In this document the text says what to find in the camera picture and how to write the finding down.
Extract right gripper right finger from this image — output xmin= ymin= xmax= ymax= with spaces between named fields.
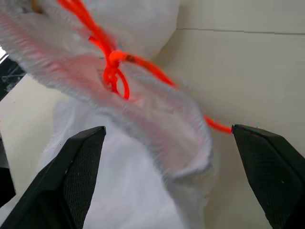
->
xmin=231 ymin=123 xmax=305 ymax=229

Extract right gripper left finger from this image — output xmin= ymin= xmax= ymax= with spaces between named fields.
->
xmin=0 ymin=125 xmax=107 ymax=229

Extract white shorts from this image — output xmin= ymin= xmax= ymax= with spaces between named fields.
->
xmin=0 ymin=0 xmax=216 ymax=229

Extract orange drawstring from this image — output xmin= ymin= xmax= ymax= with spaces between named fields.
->
xmin=56 ymin=0 xmax=233 ymax=135

